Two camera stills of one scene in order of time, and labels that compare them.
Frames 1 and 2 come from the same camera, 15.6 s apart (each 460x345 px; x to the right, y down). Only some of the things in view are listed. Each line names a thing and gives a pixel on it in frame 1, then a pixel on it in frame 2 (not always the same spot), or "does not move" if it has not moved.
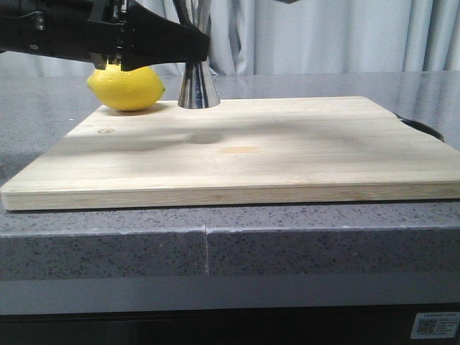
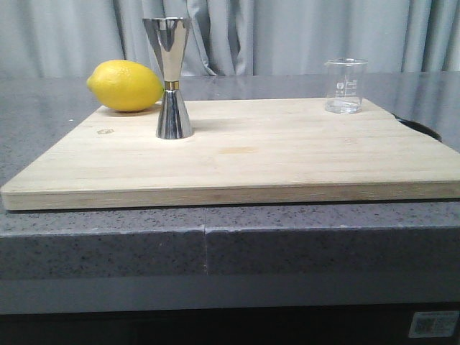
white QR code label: x=435 y=325 does not move
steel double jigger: x=198 y=89 to x=169 y=35
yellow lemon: x=136 y=89 does not move
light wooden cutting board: x=242 y=151 does not move
